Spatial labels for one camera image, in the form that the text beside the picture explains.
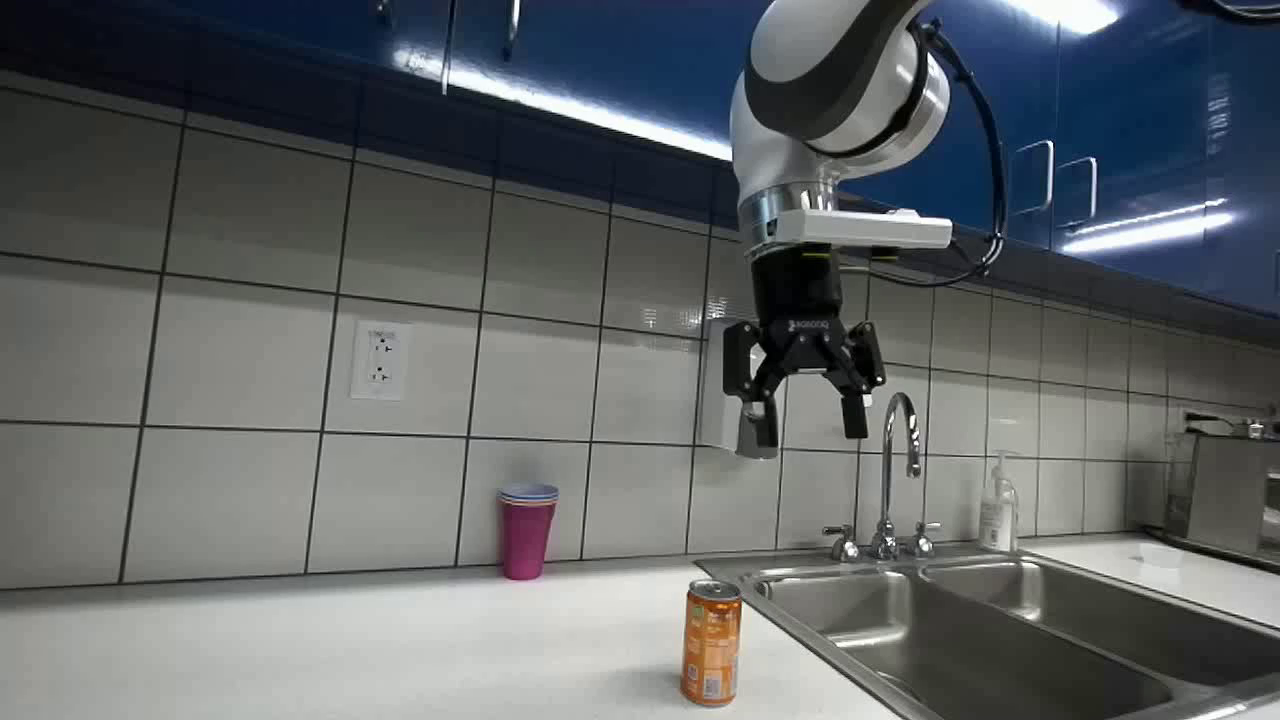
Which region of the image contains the blue upper cabinet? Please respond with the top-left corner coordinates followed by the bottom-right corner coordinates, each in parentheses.
top-left (0, 0), bottom-right (1280, 336)

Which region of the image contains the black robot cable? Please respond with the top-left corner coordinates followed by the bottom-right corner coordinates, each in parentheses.
top-left (866, 20), bottom-right (1014, 293)

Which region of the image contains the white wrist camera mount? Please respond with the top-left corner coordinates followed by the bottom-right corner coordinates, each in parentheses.
top-left (770, 203), bottom-right (962, 258)

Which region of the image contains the stainless steel countertop appliance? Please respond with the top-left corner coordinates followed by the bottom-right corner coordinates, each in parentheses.
top-left (1161, 409), bottom-right (1280, 572)

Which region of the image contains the silver cabinet door handle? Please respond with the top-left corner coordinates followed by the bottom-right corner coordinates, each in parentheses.
top-left (1016, 131), bottom-right (1059, 216)
top-left (1055, 153), bottom-right (1103, 225)

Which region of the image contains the pink plastic cup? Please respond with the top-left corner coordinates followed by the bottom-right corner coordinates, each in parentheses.
top-left (498, 481), bottom-right (564, 583)

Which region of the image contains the chrome gooseneck faucet spout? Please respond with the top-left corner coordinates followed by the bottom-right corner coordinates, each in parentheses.
top-left (874, 389), bottom-right (927, 564)

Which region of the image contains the clear pump soap bottle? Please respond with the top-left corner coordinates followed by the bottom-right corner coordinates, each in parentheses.
top-left (977, 450), bottom-right (1019, 555)

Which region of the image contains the orange bottle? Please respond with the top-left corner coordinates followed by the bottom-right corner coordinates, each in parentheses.
top-left (676, 577), bottom-right (749, 706)

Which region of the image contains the white wall power outlet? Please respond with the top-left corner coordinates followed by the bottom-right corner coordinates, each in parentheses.
top-left (351, 314), bottom-right (414, 405)

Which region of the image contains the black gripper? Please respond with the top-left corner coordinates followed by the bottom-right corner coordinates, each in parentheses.
top-left (719, 242), bottom-right (893, 460)

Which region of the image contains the stainless steel double sink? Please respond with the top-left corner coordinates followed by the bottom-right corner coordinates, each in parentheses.
top-left (696, 548), bottom-right (1280, 720)

